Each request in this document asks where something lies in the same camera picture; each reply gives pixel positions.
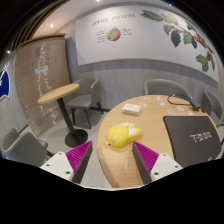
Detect yellow computer mouse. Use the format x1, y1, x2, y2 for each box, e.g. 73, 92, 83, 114
105, 121, 144, 149

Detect black mouse pad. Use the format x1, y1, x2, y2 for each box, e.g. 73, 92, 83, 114
162, 115, 224, 169

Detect bubble-wrapped brown panel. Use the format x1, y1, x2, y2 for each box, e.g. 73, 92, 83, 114
13, 33, 72, 137

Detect grey upholstered chair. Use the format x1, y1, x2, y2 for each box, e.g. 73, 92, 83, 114
65, 76, 103, 129
200, 88, 224, 128
143, 78, 193, 100
0, 127, 54, 168

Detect black cable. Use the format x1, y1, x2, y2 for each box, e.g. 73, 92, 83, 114
166, 93, 198, 108

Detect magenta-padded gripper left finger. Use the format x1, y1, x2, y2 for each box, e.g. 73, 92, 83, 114
39, 140, 94, 185

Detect small white box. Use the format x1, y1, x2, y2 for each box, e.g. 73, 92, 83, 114
121, 102, 142, 116

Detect blue wall logo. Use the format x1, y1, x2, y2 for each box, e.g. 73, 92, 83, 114
0, 61, 12, 101

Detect round wooden side table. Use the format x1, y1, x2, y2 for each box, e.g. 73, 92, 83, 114
37, 83, 89, 148

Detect botanical wall print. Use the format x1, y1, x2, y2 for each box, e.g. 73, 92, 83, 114
74, 4, 220, 84

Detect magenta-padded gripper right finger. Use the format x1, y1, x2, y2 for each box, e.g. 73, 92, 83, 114
131, 141, 184, 185

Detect ceiling spotlights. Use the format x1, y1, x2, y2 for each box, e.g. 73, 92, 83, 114
5, 0, 174, 54

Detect black power adapter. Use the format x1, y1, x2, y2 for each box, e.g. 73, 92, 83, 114
190, 99, 203, 111

